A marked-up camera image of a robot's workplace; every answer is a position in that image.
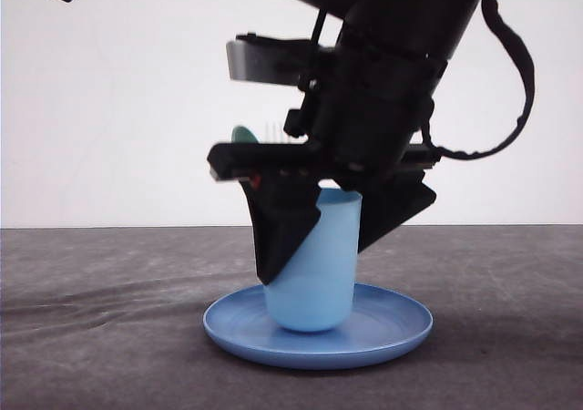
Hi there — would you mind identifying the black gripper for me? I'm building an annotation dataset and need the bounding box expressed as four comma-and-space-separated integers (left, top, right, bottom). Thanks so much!
208, 20, 449, 285

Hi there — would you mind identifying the light blue plastic cup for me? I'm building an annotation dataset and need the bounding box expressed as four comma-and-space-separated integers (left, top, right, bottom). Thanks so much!
263, 189, 362, 333

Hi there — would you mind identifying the white plastic fork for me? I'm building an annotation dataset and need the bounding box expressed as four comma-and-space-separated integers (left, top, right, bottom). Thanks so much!
265, 121, 288, 144

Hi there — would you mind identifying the mint green plastic spoon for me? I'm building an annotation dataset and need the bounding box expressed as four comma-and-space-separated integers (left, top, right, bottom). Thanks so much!
230, 126, 259, 144

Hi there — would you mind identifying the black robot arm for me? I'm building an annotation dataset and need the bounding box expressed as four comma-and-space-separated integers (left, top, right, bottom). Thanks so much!
208, 0, 491, 284

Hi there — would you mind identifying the blue plastic plate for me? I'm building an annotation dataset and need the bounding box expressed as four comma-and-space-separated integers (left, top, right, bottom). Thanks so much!
202, 283, 434, 371

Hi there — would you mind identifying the grey table mat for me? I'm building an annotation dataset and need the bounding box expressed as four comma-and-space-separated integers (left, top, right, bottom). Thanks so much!
1, 226, 582, 409

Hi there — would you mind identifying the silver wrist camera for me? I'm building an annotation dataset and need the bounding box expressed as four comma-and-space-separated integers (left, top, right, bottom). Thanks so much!
226, 33, 338, 91

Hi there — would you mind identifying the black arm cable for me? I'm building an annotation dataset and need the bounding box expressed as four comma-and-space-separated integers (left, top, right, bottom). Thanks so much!
409, 0, 537, 160

